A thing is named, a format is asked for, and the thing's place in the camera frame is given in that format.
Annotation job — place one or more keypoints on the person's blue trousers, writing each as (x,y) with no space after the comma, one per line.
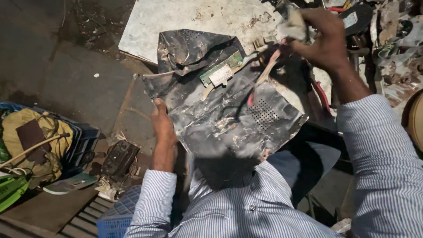
(304,165)

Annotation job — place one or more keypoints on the heap of electronic scrap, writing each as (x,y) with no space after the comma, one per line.
(383,43)

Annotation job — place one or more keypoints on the white board sheet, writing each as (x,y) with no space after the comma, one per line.
(205,23)

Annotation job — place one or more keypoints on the crumpled white paper scrap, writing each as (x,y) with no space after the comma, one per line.
(106,191)

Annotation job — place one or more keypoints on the blue perforated plastic crate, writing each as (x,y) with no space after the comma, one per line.
(120,215)

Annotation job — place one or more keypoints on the pale green sandal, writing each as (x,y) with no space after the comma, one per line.
(69,184)

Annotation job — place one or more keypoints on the dark blue plastic crate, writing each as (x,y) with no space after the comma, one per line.
(81,143)

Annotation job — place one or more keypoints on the black scrap box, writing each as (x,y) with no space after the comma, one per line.
(119,158)

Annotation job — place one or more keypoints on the person's right fingers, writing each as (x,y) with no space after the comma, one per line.
(302,46)

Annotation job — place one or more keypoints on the person's left hand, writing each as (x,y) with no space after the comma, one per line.
(163,125)

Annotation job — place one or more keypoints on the grey cloth wad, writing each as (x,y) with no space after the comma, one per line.
(294,26)

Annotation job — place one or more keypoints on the person's striped shirt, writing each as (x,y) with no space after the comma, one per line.
(264,185)

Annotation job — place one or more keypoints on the green circuit board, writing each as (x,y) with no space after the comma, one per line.
(221,67)

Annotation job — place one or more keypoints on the person's right hand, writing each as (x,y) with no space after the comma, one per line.
(325,43)

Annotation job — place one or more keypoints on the burnt black metal casing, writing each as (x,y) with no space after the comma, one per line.
(218,109)

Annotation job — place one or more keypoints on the yellow cloth bag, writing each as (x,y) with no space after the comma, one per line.
(36,138)

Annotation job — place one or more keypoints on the wooden stick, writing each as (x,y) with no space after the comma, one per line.
(31,149)

